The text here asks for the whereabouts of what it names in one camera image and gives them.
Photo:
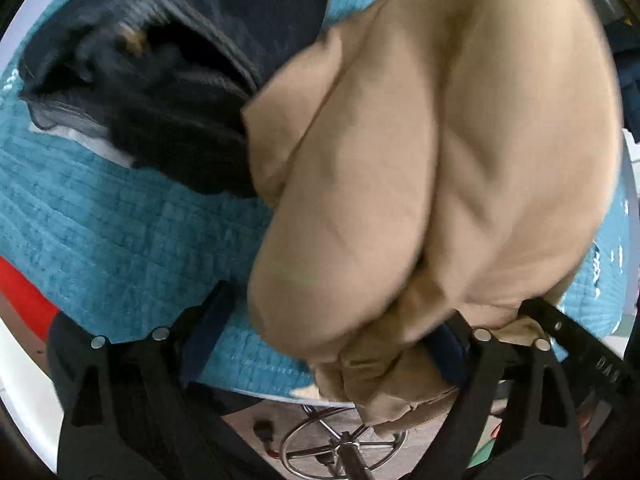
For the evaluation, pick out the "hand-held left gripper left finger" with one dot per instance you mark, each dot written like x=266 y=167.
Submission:
x=202 y=340

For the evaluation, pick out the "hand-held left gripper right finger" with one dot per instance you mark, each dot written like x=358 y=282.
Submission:
x=450 y=357

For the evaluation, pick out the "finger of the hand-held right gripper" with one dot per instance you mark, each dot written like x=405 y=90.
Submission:
x=585 y=355

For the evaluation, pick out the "tan jacket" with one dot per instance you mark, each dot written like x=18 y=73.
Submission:
x=450 y=160

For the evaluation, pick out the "teal quilted blanket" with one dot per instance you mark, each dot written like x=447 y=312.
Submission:
x=125 y=240

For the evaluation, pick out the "chrome stool base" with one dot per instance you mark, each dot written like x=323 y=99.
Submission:
x=350 y=452

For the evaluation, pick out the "red object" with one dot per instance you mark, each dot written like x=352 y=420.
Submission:
x=25 y=295

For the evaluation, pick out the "navy folded garment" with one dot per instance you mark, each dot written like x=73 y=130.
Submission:
x=165 y=110

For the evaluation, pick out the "grey garment with orange stripes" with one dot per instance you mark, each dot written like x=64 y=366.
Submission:
x=65 y=117

